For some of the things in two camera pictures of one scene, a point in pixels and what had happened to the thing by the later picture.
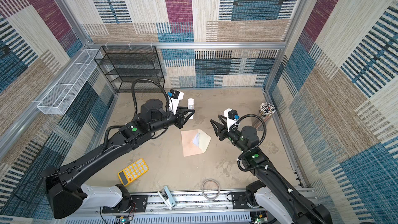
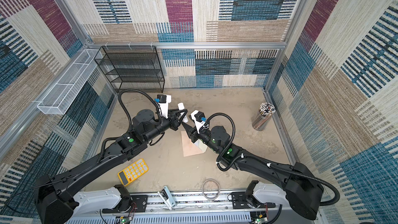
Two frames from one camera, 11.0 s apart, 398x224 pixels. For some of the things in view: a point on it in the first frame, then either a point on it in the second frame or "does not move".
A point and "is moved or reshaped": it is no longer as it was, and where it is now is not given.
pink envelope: x=195 y=141 does not move
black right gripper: x=219 y=131 to x=190 y=131
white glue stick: x=190 y=106 is moved or reshaped
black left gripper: x=179 y=116 does not move
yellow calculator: x=132 y=172 does not move
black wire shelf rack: x=131 y=68 does not move
